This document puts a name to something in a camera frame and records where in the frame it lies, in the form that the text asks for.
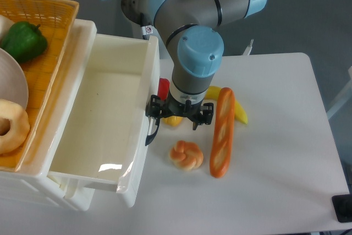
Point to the yellow woven basket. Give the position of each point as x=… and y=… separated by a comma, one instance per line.
x=55, y=18

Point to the yellow banana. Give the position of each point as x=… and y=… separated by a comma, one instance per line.
x=240, y=114

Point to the white plastic drawer cabinet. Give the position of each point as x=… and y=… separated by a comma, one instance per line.
x=30, y=183

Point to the red bell pepper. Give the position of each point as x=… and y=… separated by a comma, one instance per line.
x=163, y=88

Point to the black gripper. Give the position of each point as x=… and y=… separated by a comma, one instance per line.
x=199, y=114

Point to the yellow bell pepper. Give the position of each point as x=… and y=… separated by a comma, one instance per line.
x=172, y=121

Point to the beige donut bread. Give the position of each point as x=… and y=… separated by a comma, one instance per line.
x=18, y=125

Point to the knotted bread roll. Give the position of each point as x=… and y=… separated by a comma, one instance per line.
x=186, y=155

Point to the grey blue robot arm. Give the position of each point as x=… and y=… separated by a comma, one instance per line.
x=188, y=30

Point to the green bell pepper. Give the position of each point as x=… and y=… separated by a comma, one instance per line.
x=24, y=41

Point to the orange baguette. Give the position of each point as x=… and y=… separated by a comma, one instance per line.
x=223, y=133

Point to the white object in basket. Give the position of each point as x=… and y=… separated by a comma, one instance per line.
x=5, y=25

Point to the black device at edge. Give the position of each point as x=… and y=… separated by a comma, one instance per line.
x=342, y=207

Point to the white plate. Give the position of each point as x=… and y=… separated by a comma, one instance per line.
x=14, y=86

